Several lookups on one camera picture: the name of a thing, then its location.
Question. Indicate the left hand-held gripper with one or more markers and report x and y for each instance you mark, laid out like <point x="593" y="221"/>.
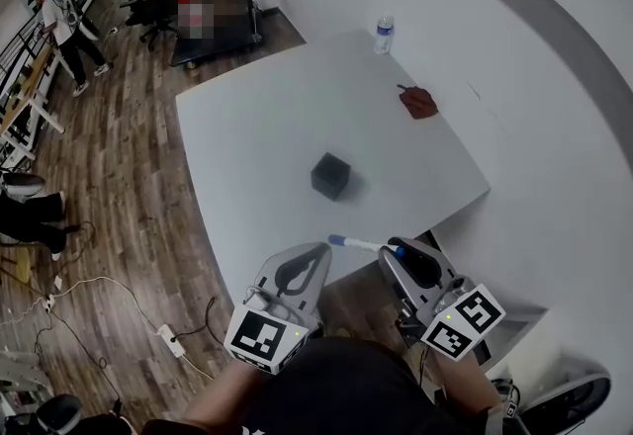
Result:
<point x="259" y="336"/>

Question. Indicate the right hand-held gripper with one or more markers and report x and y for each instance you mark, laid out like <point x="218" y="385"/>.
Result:
<point x="465" y="321"/>

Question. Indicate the white marker with blue cap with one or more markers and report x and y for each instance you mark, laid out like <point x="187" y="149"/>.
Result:
<point x="360" y="242"/>

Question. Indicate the black cube pen holder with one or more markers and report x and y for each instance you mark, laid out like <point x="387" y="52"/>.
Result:
<point x="330" y="175"/>

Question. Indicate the person's right forearm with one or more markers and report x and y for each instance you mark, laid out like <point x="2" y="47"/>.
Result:
<point x="467" y="383"/>

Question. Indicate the person's left forearm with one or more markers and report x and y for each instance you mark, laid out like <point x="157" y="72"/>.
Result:
<point x="227" y="396"/>

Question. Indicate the white shelf under table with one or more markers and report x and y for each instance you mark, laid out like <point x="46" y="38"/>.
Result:
<point x="514" y="329"/>

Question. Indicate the person's black shirt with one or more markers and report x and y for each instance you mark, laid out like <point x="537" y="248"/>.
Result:
<point x="346" y="388"/>

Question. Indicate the red cloth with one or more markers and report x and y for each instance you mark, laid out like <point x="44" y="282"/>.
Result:
<point x="419" y="102"/>

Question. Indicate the white power strip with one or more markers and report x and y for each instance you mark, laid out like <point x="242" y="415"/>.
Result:
<point x="49" y="303"/>
<point x="171" y="340"/>

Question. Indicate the black and white office chair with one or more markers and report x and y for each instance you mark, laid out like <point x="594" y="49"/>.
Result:
<point x="573" y="396"/>

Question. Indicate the clear plastic water bottle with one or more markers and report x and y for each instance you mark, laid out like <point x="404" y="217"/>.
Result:
<point x="384" y="35"/>

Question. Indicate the yellow stool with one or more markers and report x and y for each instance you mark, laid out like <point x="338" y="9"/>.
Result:
<point x="15" y="265"/>

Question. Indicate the wooden desk with white legs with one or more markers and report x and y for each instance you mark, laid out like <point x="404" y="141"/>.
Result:
<point x="29" y="87"/>

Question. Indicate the black metal railing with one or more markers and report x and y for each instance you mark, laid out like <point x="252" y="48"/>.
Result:
<point x="20" y="47"/>

